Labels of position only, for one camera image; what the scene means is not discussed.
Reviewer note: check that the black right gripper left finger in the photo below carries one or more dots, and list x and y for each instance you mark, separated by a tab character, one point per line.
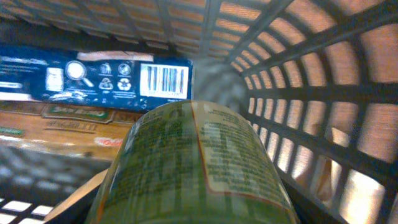
78	194

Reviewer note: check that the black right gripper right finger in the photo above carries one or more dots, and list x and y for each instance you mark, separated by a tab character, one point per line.
309	208

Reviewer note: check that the orange pasta packet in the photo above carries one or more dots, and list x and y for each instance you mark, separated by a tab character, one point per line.
71	130

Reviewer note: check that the green lid jar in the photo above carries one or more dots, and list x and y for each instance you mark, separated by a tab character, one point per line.
192	162

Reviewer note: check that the grey plastic basket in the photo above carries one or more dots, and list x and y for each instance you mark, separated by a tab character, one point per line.
322	73

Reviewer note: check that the blue foil box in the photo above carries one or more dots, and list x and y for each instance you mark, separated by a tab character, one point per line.
111	79

